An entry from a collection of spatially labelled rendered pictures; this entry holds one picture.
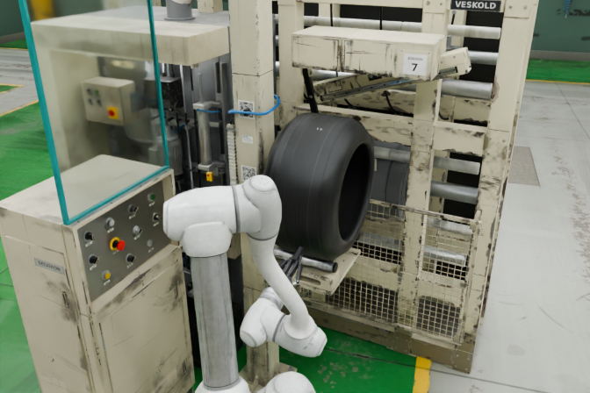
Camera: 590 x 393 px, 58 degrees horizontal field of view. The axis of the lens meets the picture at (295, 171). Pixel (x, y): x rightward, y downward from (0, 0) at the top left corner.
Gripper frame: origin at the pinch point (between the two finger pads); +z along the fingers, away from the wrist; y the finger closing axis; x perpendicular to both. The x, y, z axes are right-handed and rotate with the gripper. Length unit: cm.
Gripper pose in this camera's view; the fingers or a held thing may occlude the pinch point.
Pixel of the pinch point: (298, 255)
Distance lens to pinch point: 212.0
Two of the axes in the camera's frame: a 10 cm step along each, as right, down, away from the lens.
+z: 4.2, -5.9, 6.9
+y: -9.0, -1.7, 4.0
